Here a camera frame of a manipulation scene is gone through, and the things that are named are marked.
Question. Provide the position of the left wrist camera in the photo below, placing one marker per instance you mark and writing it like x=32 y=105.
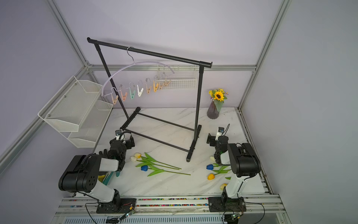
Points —
x=118 y=134

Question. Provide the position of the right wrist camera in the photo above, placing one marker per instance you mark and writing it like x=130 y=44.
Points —
x=220 y=132

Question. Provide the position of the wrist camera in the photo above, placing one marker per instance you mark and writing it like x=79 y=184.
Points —
x=220 y=132
x=118 y=134

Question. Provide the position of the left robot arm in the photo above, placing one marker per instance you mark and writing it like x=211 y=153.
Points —
x=82 y=173

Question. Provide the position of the white mesh two-tier shelf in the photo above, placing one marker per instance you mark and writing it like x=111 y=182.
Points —
x=78 y=112

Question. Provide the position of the blue tulip left group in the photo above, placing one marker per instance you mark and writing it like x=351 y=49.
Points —
x=155 y=171

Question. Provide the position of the white wire wall basket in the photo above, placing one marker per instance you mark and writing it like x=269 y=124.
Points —
x=177 y=78

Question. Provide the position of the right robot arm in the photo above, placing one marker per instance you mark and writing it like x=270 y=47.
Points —
x=239 y=160

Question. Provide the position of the lilac clip hanger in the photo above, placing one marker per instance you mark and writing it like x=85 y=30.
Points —
x=109 y=88

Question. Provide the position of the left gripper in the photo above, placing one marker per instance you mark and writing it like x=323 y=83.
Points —
x=127 y=141

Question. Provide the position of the teal green glove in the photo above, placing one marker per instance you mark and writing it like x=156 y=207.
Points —
x=109 y=176

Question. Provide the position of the sunflower bouquet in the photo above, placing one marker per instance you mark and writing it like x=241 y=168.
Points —
x=218 y=96

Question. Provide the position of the yellow tulip group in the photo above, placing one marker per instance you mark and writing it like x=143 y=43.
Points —
x=138 y=155
x=216 y=175

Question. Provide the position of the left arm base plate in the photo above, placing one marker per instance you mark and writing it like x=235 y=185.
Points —
x=124 y=205

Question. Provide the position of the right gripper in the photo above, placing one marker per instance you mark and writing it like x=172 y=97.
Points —
x=211 y=140

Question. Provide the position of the blue tulip group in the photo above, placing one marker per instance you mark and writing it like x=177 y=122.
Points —
x=218 y=169
x=155 y=171

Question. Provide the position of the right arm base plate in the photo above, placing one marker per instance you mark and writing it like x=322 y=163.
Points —
x=217 y=204

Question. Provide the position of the black clothes rack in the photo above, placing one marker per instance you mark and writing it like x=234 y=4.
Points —
x=200 y=64

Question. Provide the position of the dark ribbed vase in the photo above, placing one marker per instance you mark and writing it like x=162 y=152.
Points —
x=213 y=112

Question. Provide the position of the pale yellow tulip right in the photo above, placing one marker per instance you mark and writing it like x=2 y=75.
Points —
x=223 y=186

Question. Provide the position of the blue tulip right group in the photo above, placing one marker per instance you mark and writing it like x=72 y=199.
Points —
x=218 y=169

